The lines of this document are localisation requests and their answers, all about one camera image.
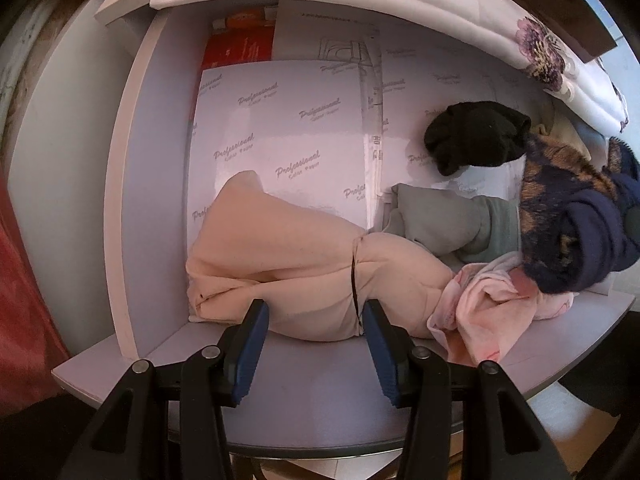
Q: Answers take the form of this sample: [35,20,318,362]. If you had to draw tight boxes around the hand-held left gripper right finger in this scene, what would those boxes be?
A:
[362,299,576,480]

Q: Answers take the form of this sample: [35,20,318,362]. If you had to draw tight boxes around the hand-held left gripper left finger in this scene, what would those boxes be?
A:
[57,299,271,480]

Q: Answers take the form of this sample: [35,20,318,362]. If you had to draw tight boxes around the peach cloth bundle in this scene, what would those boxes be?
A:
[185,170,458,343]

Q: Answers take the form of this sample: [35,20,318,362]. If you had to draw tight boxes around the pink cloth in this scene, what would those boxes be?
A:
[426,251,575,368]

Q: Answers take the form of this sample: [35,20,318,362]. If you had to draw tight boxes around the grey cloth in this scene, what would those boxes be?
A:
[382,183,522,265]

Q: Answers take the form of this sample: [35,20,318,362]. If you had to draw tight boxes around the navy brown patterned cloth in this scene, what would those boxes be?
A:
[517,132,640,296]

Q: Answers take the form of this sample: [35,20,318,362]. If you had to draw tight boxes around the black socks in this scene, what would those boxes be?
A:
[424,101,532,177]

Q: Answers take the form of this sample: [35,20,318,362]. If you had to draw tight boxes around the black elastic band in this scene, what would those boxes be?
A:
[350,237,365,333]

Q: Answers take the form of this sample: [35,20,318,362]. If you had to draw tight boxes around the white printed paper sheet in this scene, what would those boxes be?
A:
[186,57,383,240]
[372,45,521,196]

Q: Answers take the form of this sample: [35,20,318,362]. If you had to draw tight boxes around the red blanket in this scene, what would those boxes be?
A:
[0,0,171,428]

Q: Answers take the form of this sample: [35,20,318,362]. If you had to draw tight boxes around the person's right leg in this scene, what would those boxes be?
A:
[555,305,640,441]

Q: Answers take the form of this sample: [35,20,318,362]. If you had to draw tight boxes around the person's leg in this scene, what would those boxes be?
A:
[0,395,116,480]
[555,305,640,441]

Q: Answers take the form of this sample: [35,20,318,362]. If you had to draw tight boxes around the person's left leg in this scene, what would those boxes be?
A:
[0,395,116,480]

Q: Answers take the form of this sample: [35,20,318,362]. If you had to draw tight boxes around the beige cloth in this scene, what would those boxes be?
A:
[530,110,593,161]

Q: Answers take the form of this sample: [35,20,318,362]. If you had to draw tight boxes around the red packet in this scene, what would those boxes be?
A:
[200,2,278,72]

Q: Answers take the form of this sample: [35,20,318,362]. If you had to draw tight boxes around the white line-drawing sheet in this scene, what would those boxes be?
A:
[274,0,386,63]

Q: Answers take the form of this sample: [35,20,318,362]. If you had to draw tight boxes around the white mattress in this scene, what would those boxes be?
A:
[0,0,81,171]

